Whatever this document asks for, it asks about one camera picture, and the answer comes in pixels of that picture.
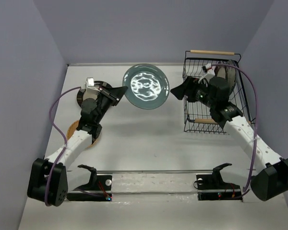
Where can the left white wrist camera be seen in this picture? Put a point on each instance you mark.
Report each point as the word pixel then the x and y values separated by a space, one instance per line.
pixel 90 85

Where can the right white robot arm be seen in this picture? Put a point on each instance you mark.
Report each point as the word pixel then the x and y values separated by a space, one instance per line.
pixel 268 174

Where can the orange woven coaster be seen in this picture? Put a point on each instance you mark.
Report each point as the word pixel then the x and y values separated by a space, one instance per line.
pixel 72 129

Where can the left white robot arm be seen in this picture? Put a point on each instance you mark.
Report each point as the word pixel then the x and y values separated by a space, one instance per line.
pixel 49 180

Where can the blue floral plate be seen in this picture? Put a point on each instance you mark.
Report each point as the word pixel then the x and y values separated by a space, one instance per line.
pixel 231 78

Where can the teal plate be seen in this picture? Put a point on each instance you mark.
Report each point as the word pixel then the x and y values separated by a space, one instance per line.
pixel 148 86

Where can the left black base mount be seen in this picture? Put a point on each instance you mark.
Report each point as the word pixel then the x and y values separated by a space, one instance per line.
pixel 93 189

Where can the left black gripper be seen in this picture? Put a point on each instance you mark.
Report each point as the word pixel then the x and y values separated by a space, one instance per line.
pixel 113 94

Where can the black wire dish rack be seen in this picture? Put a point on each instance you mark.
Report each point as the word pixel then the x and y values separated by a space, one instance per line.
pixel 197 117

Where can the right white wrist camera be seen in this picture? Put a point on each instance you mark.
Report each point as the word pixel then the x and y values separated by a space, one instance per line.
pixel 209 73

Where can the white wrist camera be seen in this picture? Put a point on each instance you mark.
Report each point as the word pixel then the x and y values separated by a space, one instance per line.
pixel 209 73
pixel 90 85

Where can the black rimmed plate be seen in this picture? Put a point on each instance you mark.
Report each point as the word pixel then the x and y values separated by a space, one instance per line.
pixel 82 95
pixel 221 71

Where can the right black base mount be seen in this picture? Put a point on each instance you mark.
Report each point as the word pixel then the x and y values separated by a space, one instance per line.
pixel 211 187

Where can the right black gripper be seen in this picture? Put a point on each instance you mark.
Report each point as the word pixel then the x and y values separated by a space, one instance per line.
pixel 187 88

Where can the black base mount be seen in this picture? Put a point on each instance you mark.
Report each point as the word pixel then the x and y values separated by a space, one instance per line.
pixel 211 187
pixel 93 189

